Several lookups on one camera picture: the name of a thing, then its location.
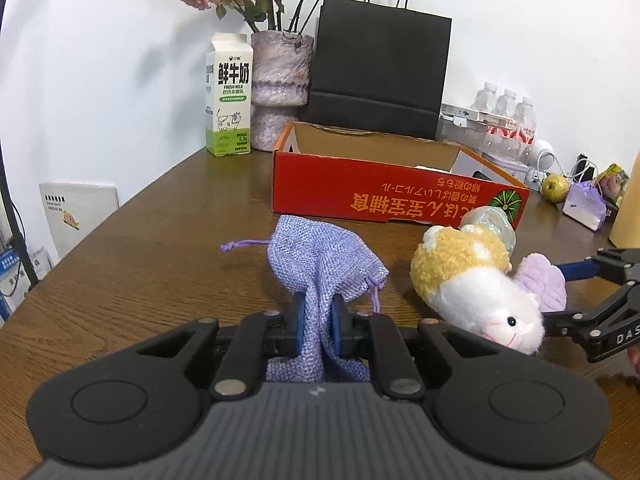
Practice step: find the black charger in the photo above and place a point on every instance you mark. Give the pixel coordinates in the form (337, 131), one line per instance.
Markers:
(583, 167)

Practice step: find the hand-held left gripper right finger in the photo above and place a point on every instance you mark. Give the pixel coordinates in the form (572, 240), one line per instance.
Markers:
(338, 324)

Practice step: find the colourful snack packet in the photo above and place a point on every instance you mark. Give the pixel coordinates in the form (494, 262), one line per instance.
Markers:
(612, 180)

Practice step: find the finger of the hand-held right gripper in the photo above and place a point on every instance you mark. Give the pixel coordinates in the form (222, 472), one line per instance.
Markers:
(577, 269)
(567, 322)

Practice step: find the mottled pink ceramic vase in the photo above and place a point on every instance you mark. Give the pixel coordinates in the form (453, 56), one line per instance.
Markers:
(280, 90)

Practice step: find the white green milk carton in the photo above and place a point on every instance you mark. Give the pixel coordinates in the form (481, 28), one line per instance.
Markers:
(229, 100)

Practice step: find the black paper shopping bag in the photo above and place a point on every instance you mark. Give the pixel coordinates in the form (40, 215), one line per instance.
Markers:
(380, 60)

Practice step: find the red orange cardboard box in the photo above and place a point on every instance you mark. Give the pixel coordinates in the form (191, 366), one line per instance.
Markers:
(380, 190)

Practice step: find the white panel with sticker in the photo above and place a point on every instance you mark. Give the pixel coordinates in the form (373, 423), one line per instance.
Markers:
(80, 220)

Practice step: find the flat white carton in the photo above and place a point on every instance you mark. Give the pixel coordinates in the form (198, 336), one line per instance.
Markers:
(462, 114)

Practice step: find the red label water bottle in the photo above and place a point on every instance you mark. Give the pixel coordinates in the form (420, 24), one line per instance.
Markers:
(506, 107)
(485, 100)
(524, 120)

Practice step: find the white round device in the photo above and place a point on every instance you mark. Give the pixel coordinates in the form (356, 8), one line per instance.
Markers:
(542, 152)

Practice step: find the water bottles pack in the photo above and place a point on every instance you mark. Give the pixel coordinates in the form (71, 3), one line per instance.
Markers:
(490, 142)

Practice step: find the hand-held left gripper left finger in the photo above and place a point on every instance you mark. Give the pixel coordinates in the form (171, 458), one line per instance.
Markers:
(298, 322)

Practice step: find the blue white packets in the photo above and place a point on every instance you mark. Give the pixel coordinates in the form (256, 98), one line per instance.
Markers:
(20, 280)

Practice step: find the small purple gift pouch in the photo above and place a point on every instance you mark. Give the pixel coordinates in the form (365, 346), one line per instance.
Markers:
(585, 206)

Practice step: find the yellow white plush toy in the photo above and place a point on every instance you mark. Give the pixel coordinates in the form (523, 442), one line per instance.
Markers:
(470, 280)

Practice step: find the person's right hand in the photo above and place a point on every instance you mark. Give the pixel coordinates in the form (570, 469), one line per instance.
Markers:
(635, 360)

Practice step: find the clear plastic ball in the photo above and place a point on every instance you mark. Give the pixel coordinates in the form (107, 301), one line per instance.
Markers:
(492, 225)

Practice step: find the white floral tin box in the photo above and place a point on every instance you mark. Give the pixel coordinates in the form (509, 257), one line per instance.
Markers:
(515, 166)

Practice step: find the yellow green pear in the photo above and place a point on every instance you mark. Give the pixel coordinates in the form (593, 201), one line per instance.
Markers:
(556, 188)

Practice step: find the black tripod leg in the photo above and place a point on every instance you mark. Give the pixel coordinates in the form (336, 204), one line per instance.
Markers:
(17, 230)

